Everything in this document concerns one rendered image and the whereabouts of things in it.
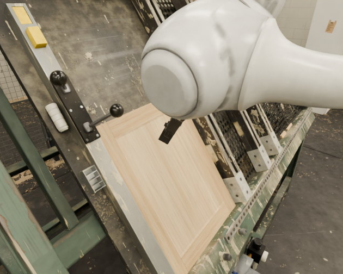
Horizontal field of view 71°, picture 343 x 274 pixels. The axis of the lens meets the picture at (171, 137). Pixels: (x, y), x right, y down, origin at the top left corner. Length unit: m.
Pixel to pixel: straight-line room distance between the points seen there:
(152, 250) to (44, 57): 0.63
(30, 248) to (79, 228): 0.16
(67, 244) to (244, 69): 0.64
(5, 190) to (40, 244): 0.14
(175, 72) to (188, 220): 0.75
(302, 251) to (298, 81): 2.07
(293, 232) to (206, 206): 1.48
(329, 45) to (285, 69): 4.41
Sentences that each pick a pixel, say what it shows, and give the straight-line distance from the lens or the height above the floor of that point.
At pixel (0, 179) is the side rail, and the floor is 1.35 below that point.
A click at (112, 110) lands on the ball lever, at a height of 1.43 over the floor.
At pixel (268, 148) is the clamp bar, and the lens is 1.51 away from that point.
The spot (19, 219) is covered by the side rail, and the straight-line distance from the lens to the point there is 0.63.
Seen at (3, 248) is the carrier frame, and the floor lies 0.79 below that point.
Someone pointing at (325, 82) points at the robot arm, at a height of 1.61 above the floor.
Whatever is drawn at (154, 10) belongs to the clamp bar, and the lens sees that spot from 1.13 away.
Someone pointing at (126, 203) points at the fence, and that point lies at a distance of 0.74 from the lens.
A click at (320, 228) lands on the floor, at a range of 2.53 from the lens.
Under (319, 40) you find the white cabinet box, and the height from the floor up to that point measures 1.16.
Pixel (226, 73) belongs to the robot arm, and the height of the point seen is 1.62.
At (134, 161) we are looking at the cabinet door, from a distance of 0.80.
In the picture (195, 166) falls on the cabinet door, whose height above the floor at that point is 1.10.
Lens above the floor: 1.68
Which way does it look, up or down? 29 degrees down
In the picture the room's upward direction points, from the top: straight up
